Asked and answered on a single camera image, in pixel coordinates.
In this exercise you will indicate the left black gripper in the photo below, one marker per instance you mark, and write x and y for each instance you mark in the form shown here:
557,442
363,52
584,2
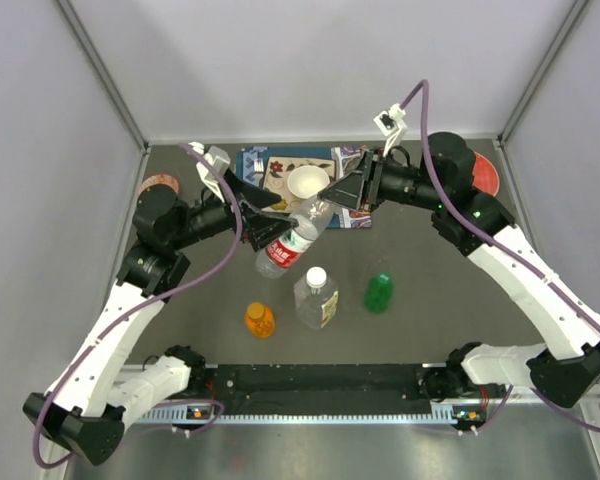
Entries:
260,227

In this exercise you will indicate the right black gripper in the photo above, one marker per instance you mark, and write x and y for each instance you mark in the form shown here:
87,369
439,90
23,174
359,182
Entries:
346,191

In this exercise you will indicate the clear bottle red label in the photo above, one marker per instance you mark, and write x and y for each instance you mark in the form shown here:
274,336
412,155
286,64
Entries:
313,216

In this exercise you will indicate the square clear juice bottle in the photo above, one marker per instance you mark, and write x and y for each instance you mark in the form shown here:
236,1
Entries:
315,307

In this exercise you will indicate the white bottle cap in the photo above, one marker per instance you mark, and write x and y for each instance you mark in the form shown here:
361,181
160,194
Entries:
316,277

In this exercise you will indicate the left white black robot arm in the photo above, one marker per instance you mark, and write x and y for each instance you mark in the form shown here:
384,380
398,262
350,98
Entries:
84,411

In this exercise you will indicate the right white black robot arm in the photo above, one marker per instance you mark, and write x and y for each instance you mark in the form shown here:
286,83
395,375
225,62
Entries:
562,368

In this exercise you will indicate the orange plastic bottle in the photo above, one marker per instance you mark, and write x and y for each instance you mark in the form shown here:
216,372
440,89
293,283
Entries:
259,320

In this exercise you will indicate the green plastic bottle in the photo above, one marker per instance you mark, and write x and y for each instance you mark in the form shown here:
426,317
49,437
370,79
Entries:
379,293

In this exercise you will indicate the white ceramic bowl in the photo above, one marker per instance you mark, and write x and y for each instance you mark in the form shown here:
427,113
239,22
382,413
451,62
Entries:
306,181

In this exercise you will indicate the square floral plate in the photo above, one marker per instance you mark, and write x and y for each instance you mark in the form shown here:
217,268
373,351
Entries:
278,169

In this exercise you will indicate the small red patterned bowl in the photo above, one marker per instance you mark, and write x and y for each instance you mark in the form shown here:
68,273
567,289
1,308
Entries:
165,181

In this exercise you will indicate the red teal round plate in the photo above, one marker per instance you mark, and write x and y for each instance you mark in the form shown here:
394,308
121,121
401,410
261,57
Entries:
486,177

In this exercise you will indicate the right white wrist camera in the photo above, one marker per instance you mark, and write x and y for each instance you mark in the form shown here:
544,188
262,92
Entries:
391,124

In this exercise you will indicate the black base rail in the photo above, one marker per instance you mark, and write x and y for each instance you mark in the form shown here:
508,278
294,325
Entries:
364,394

